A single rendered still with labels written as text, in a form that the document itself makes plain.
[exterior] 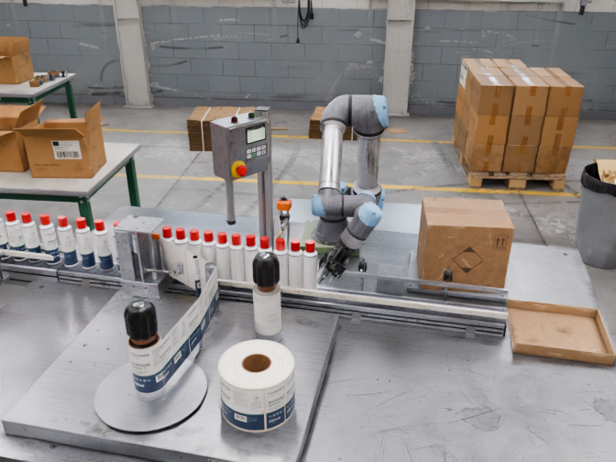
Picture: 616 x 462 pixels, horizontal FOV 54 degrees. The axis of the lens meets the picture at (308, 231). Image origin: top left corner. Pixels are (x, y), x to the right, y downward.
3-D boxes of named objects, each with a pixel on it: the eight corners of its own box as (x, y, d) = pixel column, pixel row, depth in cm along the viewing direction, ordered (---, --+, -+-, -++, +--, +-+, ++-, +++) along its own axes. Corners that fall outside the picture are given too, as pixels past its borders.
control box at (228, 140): (213, 174, 207) (209, 121, 199) (252, 162, 218) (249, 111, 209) (230, 182, 201) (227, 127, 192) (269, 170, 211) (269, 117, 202)
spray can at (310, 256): (301, 294, 214) (301, 244, 205) (305, 287, 219) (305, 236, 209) (314, 297, 213) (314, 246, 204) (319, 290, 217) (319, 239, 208)
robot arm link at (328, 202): (318, 87, 220) (310, 207, 200) (348, 88, 219) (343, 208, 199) (320, 106, 230) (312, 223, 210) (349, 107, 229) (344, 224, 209)
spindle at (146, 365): (129, 398, 166) (114, 312, 153) (143, 377, 173) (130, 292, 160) (159, 403, 164) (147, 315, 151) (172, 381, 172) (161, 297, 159)
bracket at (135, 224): (113, 230, 202) (113, 227, 202) (128, 216, 212) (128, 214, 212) (150, 234, 200) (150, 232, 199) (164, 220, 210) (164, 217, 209)
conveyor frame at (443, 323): (58, 281, 231) (55, 271, 229) (73, 268, 241) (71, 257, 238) (504, 337, 200) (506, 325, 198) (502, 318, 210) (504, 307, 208)
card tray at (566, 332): (512, 352, 193) (514, 342, 192) (506, 307, 216) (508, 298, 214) (612, 365, 188) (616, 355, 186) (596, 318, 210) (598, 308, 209)
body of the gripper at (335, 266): (318, 269, 202) (337, 243, 196) (324, 257, 210) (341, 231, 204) (337, 280, 203) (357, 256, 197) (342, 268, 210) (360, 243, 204)
